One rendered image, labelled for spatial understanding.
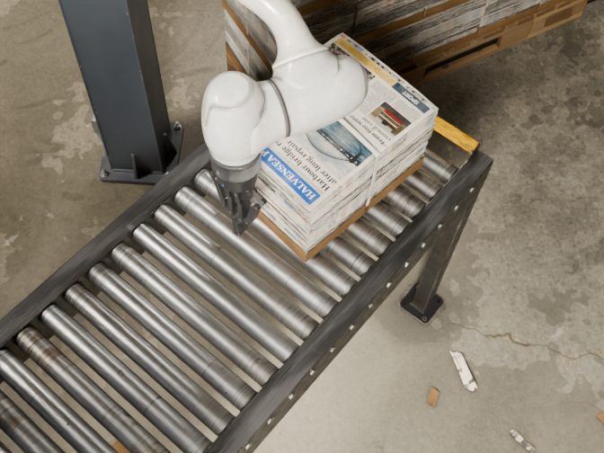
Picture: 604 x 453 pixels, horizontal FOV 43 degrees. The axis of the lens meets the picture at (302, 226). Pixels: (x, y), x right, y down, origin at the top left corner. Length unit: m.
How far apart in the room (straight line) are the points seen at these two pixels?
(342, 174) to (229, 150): 0.32
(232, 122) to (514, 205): 1.74
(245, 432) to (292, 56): 0.71
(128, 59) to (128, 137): 0.38
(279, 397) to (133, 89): 1.19
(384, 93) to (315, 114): 0.39
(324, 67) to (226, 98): 0.18
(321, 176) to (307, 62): 0.30
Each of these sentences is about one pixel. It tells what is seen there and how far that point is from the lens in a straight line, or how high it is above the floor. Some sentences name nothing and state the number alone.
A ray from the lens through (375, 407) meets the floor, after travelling 2.39.
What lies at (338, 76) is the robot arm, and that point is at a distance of 1.28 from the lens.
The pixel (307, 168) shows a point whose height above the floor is 1.03.
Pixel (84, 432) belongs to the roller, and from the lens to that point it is 1.56.
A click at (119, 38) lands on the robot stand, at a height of 0.68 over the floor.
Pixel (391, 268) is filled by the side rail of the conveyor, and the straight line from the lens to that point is 1.67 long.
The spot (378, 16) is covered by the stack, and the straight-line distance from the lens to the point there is 2.59.
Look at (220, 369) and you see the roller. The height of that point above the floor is 0.80.
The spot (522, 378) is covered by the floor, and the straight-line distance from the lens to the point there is 2.52.
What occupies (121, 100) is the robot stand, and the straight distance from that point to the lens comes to 2.45.
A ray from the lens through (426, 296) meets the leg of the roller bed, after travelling 2.42.
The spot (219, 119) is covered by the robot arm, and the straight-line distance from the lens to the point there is 1.21.
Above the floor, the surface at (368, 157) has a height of 1.03.
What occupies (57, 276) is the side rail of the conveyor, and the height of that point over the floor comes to 0.80.
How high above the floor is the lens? 2.27
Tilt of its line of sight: 60 degrees down
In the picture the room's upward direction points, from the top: 4 degrees clockwise
